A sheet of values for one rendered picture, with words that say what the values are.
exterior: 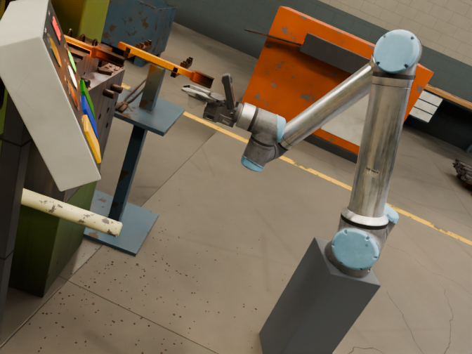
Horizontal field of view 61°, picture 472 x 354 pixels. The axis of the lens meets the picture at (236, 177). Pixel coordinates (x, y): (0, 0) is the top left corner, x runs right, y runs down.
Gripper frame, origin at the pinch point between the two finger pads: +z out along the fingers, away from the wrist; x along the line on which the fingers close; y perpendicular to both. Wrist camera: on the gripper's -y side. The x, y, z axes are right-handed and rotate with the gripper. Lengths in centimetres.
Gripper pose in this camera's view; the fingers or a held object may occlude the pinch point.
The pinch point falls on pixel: (186, 86)
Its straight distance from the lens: 140.8
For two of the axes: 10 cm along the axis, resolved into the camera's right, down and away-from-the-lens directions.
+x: 0.7, -4.3, 9.0
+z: -9.3, -3.5, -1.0
